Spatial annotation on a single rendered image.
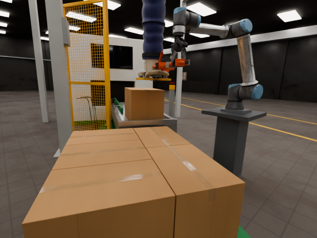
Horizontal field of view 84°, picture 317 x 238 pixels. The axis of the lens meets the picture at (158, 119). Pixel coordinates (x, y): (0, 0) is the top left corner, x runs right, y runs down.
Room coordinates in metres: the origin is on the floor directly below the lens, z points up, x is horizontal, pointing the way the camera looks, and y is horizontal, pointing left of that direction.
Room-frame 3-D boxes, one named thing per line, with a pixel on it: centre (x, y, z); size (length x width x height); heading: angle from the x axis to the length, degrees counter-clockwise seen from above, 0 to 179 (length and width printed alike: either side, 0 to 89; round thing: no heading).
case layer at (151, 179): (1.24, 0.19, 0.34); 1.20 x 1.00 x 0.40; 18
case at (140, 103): (2.33, 0.22, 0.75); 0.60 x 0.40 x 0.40; 18
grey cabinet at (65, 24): (2.40, 1.21, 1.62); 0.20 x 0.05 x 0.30; 18
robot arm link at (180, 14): (1.38, -0.13, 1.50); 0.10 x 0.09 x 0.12; 120
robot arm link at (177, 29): (1.37, -0.13, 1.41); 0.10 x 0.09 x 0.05; 110
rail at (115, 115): (2.99, 0.78, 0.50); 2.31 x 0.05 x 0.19; 18
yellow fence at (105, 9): (2.71, 1.10, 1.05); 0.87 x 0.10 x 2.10; 70
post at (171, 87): (2.67, -0.19, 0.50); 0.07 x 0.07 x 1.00; 18
